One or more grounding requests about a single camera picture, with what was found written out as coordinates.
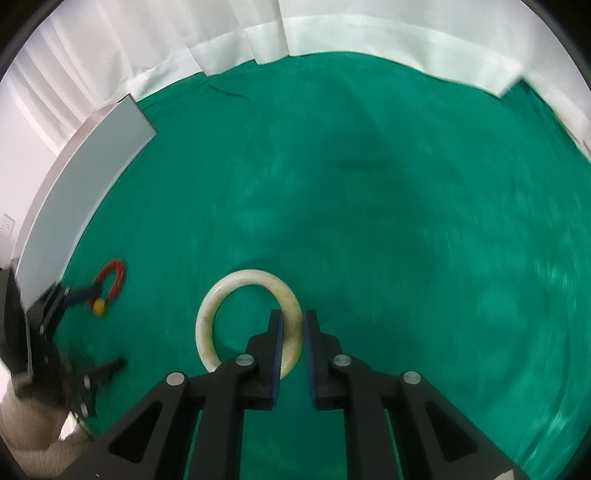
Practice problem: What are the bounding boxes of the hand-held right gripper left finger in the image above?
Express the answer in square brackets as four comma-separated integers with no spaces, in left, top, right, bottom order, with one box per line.
[60,309,284,480]

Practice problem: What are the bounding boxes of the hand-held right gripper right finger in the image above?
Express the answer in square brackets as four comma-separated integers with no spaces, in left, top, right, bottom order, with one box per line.
[302,310,532,480]

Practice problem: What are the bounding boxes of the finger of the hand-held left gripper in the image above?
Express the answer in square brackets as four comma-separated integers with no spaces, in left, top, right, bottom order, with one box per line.
[27,281,105,334]
[65,357,128,419]

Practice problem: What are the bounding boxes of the red bead bracelet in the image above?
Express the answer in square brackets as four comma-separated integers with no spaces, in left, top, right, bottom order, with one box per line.
[92,259,127,317]

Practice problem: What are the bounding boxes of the white jade bangle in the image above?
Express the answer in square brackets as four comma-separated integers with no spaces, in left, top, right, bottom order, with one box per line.
[196,269,304,380]

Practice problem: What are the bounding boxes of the white cardboard box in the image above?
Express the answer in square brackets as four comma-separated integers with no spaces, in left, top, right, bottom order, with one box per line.
[11,92,158,309]

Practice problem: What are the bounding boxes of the green velvet cloth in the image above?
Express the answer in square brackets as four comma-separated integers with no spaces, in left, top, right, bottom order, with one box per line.
[46,51,591,480]

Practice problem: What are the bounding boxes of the white curtain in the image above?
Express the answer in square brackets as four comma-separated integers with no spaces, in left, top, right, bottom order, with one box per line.
[0,0,591,162]

